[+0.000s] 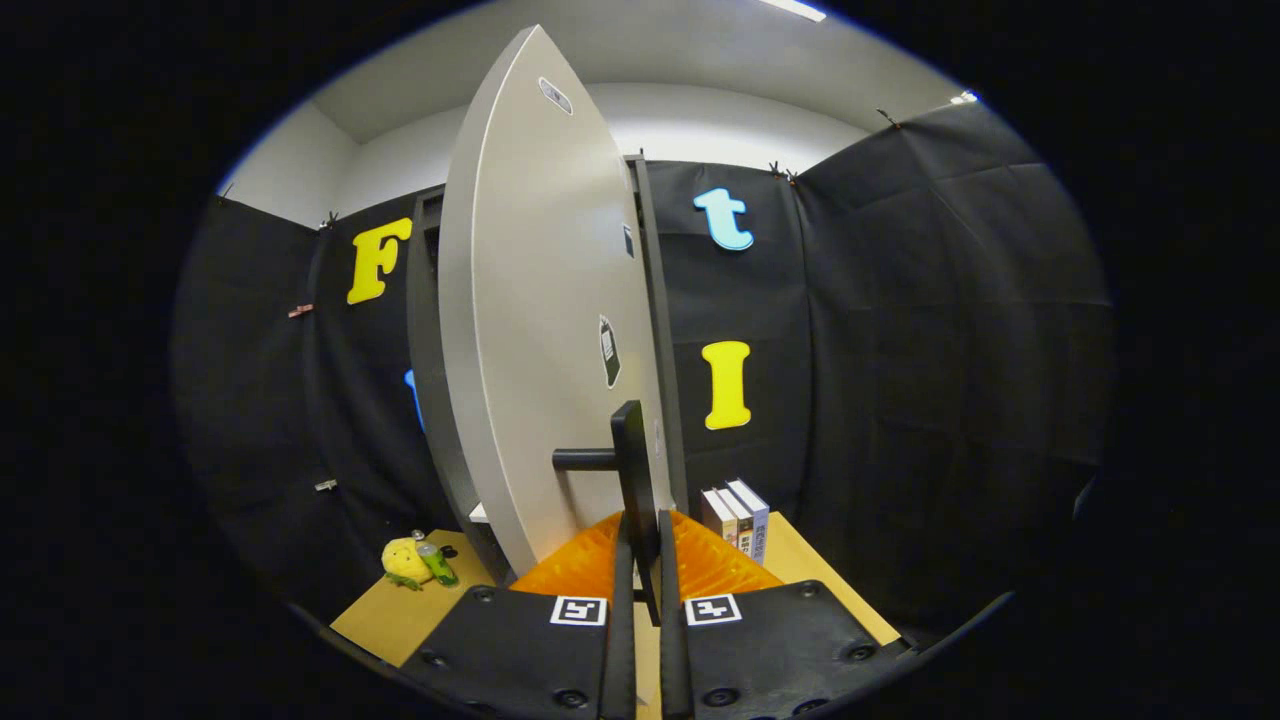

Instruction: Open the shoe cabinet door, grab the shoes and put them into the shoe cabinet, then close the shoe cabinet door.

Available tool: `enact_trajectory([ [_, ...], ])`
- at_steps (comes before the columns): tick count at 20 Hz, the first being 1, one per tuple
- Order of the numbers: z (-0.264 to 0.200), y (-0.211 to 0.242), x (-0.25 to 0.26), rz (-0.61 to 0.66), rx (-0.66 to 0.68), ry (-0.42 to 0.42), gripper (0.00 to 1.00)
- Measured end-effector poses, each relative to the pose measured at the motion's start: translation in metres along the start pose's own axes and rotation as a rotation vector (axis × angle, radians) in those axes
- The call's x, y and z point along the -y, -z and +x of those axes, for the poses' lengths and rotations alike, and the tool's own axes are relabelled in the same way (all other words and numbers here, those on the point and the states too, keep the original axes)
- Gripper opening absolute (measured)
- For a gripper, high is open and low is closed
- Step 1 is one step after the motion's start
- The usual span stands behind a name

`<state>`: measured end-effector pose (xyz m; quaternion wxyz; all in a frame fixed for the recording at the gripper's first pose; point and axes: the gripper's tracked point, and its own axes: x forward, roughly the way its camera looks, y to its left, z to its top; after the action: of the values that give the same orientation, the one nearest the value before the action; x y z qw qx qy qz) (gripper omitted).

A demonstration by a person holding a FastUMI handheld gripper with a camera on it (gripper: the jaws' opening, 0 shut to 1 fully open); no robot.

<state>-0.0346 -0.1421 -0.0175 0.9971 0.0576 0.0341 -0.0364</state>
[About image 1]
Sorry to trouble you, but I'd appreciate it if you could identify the white blue book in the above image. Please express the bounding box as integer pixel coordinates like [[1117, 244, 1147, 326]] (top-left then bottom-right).
[[727, 478, 771, 566]]

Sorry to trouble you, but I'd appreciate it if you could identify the yellow plush toy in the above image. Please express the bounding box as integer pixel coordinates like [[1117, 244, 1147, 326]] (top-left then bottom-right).
[[381, 537, 436, 591]]

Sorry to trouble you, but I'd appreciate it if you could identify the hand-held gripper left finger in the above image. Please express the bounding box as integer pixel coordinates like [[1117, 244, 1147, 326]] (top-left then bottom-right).
[[400, 510, 638, 720]]

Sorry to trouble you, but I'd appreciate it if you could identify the beige shoe cabinet door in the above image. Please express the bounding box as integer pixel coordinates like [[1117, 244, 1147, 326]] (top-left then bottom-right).
[[438, 25, 676, 626]]

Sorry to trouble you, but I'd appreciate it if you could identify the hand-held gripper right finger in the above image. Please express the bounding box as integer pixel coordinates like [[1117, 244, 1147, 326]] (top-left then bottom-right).
[[657, 508, 916, 720]]

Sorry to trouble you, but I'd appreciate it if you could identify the green plastic bottle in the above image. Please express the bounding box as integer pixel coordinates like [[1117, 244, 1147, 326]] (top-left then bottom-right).
[[411, 530, 460, 587]]

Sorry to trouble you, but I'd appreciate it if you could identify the black backdrop cloth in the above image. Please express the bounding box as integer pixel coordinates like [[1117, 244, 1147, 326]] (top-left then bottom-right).
[[170, 100, 1116, 641]]

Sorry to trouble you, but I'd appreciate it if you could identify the grey spine book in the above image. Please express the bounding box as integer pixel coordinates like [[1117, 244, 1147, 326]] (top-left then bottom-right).
[[716, 485, 754, 559]]

